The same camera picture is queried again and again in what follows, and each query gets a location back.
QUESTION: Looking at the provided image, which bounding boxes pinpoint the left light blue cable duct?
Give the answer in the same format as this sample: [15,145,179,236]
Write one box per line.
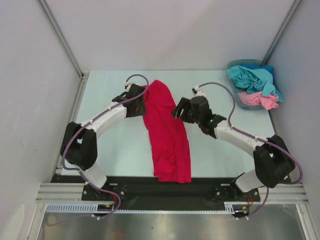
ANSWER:
[46,203,114,214]

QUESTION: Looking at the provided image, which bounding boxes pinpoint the left aluminium frame post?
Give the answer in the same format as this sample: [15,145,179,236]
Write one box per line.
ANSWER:
[36,0,90,81]

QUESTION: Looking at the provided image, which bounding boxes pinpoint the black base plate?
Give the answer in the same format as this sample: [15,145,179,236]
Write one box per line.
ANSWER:
[49,176,261,211]

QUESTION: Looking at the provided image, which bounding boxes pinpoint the light blue t shirt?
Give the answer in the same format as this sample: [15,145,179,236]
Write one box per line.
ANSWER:
[225,65,284,102]

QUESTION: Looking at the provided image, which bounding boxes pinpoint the dark blue t shirt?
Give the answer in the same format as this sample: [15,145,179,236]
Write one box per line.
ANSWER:
[241,63,275,76]

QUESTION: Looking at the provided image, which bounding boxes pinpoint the grey plastic bin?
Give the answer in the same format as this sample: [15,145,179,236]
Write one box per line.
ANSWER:
[225,59,284,110]

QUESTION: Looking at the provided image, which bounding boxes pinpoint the right light blue cable duct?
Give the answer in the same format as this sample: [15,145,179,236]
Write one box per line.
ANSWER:
[224,201,253,214]

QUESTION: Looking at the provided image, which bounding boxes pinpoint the red t shirt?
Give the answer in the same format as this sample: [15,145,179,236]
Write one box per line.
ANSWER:
[143,80,192,184]

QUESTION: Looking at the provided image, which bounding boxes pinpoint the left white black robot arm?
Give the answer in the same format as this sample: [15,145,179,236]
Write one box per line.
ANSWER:
[60,83,148,200]

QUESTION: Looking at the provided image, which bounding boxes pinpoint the pink t shirt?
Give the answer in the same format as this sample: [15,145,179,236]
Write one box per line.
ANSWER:
[238,91,280,110]

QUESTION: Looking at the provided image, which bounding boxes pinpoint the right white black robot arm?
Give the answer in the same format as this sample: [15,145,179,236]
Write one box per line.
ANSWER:
[171,96,296,201]

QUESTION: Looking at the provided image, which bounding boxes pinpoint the aluminium frame post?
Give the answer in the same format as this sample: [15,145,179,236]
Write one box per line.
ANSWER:
[36,0,90,81]
[262,0,304,65]

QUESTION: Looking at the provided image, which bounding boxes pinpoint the light blue cable duct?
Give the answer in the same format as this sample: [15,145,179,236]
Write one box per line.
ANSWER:
[224,201,253,214]
[46,203,114,214]

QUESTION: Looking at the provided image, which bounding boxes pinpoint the right aluminium frame post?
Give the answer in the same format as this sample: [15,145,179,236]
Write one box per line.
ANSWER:
[262,0,304,65]

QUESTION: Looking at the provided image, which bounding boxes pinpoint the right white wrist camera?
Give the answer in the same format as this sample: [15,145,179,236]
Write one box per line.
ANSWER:
[192,85,206,98]

